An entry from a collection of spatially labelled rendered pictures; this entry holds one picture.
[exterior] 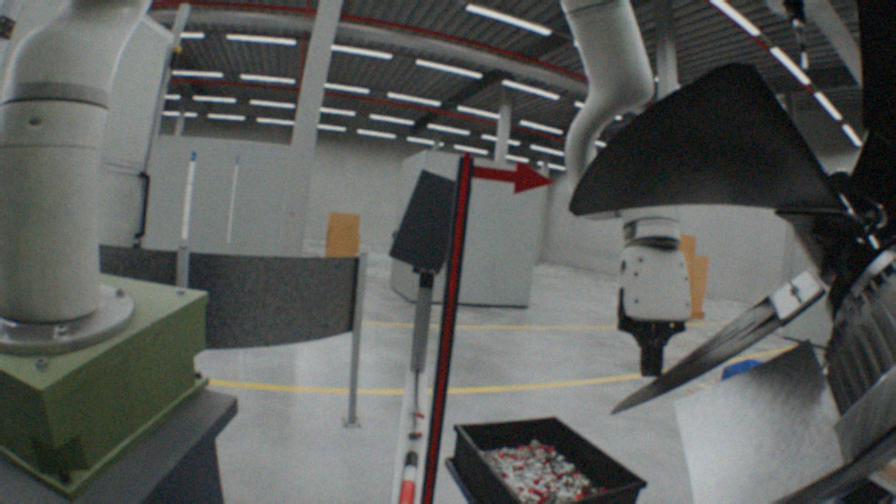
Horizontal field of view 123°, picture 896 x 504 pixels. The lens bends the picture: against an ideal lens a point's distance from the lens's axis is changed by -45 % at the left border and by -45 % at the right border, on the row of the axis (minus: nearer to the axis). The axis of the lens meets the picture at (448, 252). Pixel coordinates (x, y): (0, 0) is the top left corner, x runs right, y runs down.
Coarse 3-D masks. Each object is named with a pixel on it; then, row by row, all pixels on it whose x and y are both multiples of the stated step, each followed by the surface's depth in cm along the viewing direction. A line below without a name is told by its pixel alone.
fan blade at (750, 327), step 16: (768, 304) 40; (736, 320) 45; (752, 320) 40; (768, 320) 37; (720, 336) 44; (736, 336) 40; (752, 336) 37; (704, 352) 44; (720, 352) 40; (736, 352) 37; (672, 368) 48; (688, 368) 43; (704, 368) 40; (656, 384) 46; (672, 384) 42; (624, 400) 48; (640, 400) 43
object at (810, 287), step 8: (800, 272) 39; (808, 272) 37; (792, 280) 40; (800, 280) 38; (808, 280) 36; (816, 280) 34; (784, 288) 40; (800, 288) 36; (808, 288) 35; (816, 288) 33; (776, 296) 41; (784, 296) 39; (792, 296) 37; (800, 296) 35; (808, 296) 34; (816, 296) 32; (776, 304) 39; (784, 304) 37; (792, 304) 36; (800, 304) 34; (808, 304) 33; (784, 312) 36; (792, 312) 34; (784, 320) 35
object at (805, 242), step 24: (840, 168) 32; (840, 192) 31; (864, 216) 27; (816, 240) 33; (840, 240) 30; (864, 240) 26; (888, 240) 23; (816, 264) 34; (840, 264) 30; (864, 264) 25; (840, 288) 28
